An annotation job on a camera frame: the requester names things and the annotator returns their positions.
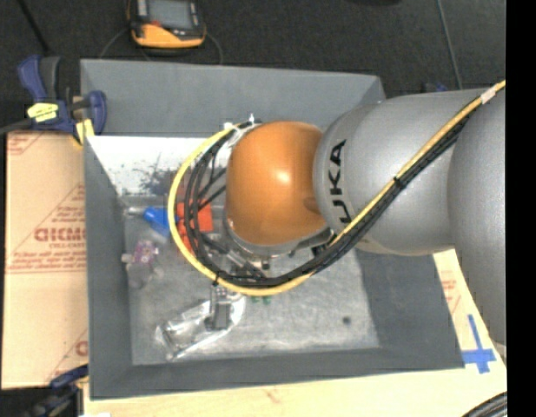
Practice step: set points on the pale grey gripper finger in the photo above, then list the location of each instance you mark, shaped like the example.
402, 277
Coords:
216, 294
226, 315

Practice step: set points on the clear plastic packet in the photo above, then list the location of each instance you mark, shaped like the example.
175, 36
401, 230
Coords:
185, 328

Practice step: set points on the orange-red block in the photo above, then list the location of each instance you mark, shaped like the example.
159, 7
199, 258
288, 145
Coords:
204, 220

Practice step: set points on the grey metal bin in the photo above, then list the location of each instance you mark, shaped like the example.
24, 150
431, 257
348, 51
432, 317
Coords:
293, 328

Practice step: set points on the blue plastic cap bottle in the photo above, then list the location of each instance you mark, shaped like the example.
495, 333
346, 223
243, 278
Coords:
156, 217

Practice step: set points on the brown cardboard board red print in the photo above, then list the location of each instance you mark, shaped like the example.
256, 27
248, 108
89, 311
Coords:
41, 276

